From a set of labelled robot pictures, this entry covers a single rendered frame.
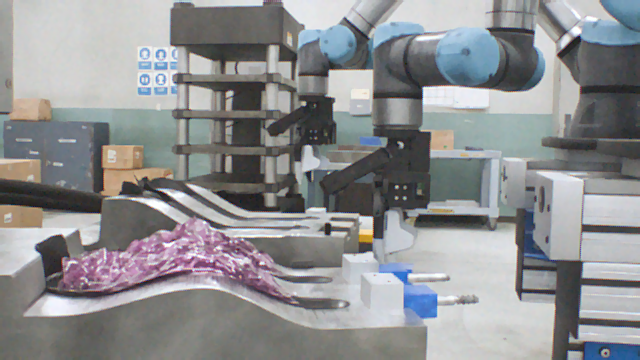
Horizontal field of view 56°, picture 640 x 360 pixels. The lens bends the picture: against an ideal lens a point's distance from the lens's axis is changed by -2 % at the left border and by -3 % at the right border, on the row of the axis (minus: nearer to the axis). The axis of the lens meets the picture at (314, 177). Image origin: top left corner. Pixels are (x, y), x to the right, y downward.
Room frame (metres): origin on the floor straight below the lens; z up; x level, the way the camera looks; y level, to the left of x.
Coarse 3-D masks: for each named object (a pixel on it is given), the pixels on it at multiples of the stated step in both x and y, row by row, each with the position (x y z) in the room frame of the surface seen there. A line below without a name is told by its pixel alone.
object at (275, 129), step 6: (300, 108) 1.47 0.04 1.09; (306, 108) 1.48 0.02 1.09; (288, 114) 1.48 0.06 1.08; (294, 114) 1.47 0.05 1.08; (300, 114) 1.47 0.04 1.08; (282, 120) 1.48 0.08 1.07; (288, 120) 1.48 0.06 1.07; (294, 120) 1.48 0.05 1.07; (270, 126) 1.49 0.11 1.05; (276, 126) 1.49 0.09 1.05; (282, 126) 1.48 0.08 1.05; (288, 126) 1.49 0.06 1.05; (270, 132) 1.50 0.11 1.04; (276, 132) 1.49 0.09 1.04; (282, 132) 1.51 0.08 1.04
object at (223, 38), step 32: (192, 32) 4.93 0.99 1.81; (224, 32) 4.89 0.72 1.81; (256, 32) 4.85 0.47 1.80; (288, 32) 5.06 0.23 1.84; (224, 64) 6.03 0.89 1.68; (224, 96) 6.04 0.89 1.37; (256, 96) 6.18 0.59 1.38; (224, 128) 6.04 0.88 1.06; (256, 128) 6.18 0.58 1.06; (224, 160) 6.05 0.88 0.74; (256, 160) 6.18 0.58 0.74; (224, 192) 5.47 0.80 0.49; (256, 192) 5.43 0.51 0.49; (288, 192) 6.01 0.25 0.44
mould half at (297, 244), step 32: (96, 224) 1.13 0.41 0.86; (128, 224) 0.92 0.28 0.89; (160, 224) 0.92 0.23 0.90; (224, 224) 1.00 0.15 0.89; (256, 224) 1.02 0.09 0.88; (288, 224) 1.01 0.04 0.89; (320, 224) 0.99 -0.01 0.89; (352, 224) 1.00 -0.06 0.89; (288, 256) 0.89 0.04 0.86; (320, 256) 0.88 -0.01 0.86
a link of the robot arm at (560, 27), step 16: (544, 0) 1.30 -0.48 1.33; (560, 0) 1.29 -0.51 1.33; (544, 16) 1.31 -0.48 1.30; (560, 16) 1.29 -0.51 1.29; (576, 16) 1.28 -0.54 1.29; (560, 32) 1.30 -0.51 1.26; (576, 32) 1.27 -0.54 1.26; (560, 48) 1.30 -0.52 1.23; (576, 48) 1.27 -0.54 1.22; (576, 80) 1.34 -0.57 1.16
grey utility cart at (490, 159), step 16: (496, 160) 6.56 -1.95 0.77; (496, 176) 6.56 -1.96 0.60; (496, 192) 6.56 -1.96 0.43; (432, 208) 6.56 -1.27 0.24; (448, 208) 6.55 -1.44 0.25; (464, 208) 6.55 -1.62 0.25; (480, 208) 6.54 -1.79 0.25; (496, 208) 6.54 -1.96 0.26; (480, 224) 6.98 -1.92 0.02; (496, 224) 6.58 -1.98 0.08
